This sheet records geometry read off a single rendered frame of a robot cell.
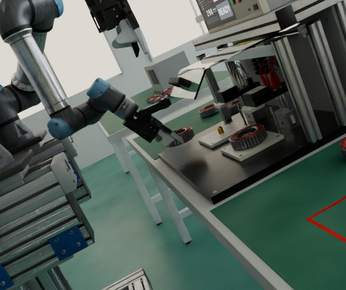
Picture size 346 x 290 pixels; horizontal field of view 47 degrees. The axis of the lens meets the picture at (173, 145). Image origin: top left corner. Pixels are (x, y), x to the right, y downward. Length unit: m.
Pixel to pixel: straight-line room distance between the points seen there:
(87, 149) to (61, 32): 1.66
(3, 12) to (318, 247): 1.09
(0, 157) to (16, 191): 0.10
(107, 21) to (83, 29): 4.95
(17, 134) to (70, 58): 4.27
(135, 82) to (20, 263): 4.84
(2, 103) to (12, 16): 0.40
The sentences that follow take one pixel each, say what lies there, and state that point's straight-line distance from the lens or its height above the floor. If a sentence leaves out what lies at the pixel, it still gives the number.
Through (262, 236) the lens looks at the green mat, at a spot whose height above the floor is 0.75.
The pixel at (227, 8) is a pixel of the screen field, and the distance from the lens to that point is 1.32.
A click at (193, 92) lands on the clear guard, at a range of 0.99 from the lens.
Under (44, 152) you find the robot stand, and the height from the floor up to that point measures 0.97.
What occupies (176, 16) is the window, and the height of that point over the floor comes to 1.39.
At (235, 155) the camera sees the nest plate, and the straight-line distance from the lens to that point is 1.19.
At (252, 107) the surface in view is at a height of 0.88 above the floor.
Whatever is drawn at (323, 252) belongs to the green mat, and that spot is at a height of 0.75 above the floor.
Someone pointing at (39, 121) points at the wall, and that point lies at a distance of 5.88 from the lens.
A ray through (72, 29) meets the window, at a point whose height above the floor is 1.80.
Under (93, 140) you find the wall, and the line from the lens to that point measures 5.90.
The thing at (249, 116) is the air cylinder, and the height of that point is 0.79.
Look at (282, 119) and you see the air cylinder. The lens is 1.28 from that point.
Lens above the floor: 1.16
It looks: 14 degrees down
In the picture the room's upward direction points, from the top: 25 degrees counter-clockwise
